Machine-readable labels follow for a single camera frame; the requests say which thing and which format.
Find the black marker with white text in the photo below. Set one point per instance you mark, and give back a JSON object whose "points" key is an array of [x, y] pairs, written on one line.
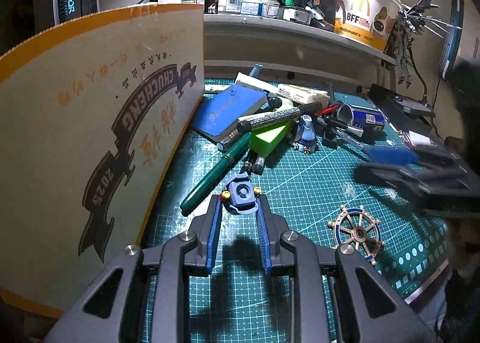
{"points": [[277, 117]]}

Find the green plastic block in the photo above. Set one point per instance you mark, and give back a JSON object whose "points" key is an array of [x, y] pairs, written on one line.
{"points": [[264, 141]]}

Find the cardboard box with logo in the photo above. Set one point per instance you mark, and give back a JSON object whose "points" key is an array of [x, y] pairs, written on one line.
{"points": [[92, 112]]}

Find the blue white can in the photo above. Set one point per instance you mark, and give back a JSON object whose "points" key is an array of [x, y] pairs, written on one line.
{"points": [[363, 118]]}

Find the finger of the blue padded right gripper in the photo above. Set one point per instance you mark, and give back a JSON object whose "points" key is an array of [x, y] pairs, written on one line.
{"points": [[404, 156], [411, 185]]}

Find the green cutting mat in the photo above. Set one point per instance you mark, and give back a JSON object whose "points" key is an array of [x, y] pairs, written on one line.
{"points": [[238, 302]]}

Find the black box on desk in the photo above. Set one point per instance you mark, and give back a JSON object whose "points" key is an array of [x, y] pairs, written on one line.
{"points": [[402, 111]]}

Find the ship wheel ornament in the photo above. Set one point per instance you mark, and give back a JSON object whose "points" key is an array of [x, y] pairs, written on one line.
{"points": [[356, 227]]}

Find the small blue robot figure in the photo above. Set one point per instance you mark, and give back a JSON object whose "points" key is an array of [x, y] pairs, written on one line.
{"points": [[239, 196]]}

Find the blue notebook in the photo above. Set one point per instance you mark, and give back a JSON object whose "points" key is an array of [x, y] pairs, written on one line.
{"points": [[217, 117]]}

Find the blue cap paint jar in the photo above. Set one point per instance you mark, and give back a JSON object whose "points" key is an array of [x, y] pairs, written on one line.
{"points": [[251, 7]]}

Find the blue grey bottle figure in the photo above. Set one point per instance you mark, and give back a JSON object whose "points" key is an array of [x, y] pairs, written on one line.
{"points": [[305, 140]]}

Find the McDonald's paper bucket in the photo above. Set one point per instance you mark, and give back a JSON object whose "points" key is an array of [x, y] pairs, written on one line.
{"points": [[366, 21]]}

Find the black pen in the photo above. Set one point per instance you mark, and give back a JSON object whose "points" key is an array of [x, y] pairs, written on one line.
{"points": [[342, 135]]}

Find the white desk shelf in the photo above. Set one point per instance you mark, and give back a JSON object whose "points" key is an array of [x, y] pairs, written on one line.
{"points": [[291, 53]]}

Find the green fountain pen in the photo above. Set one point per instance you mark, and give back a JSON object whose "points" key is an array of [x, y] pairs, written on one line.
{"points": [[209, 182]]}

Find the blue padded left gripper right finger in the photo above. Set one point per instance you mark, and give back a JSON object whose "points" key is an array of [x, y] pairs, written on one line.
{"points": [[269, 238]]}

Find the white eraser packet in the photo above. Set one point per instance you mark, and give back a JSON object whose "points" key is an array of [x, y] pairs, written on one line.
{"points": [[303, 95]]}

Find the dark winged model figure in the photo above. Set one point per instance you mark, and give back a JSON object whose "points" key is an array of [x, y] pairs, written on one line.
{"points": [[411, 21]]}

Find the blue surfboard wall ornament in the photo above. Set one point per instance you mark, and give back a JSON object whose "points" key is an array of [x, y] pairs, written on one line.
{"points": [[452, 40]]}

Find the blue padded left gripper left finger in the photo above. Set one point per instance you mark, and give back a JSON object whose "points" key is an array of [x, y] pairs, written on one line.
{"points": [[208, 236]]}

